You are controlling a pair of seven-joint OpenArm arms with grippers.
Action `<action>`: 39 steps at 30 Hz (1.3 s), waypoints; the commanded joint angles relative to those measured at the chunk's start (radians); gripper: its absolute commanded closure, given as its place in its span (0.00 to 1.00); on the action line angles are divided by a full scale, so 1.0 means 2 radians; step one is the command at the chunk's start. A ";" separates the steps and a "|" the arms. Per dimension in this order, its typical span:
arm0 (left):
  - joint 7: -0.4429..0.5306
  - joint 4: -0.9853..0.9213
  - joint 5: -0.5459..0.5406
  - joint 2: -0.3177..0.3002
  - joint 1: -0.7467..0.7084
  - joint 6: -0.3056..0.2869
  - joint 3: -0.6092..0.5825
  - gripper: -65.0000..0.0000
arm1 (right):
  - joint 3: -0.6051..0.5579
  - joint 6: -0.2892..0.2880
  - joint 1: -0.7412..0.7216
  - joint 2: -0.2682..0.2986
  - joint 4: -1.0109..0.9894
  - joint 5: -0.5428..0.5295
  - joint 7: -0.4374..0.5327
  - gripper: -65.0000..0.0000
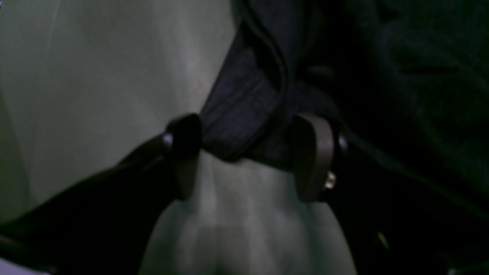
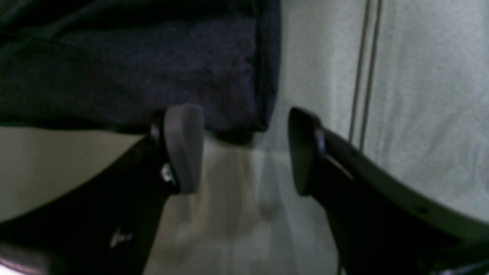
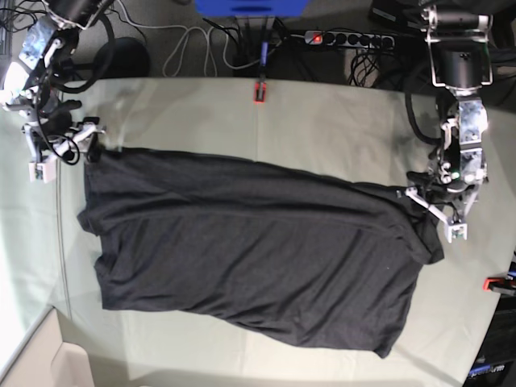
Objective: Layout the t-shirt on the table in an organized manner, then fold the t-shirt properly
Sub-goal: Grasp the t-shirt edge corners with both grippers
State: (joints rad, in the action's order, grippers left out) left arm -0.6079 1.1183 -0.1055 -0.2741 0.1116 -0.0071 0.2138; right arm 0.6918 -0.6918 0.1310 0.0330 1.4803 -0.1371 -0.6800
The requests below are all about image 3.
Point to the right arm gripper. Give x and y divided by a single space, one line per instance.
54 136

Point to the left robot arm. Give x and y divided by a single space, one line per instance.
459 66

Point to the right black orange clamp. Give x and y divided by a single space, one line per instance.
504 285

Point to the blue plastic box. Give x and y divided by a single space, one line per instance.
224 8

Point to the beige cardboard box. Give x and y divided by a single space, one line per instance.
44 358

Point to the round black stool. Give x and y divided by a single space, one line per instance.
130 60

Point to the black orange clamp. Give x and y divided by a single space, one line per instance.
260 85
504 285

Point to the black t-shirt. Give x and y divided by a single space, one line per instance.
308 260

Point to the black power strip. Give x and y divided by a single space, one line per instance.
349 39

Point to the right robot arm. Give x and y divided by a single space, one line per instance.
36 88

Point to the middle black orange clamp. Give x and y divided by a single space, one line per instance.
260 85

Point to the light green table cloth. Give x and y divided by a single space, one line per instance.
350 133

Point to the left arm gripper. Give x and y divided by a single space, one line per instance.
450 201

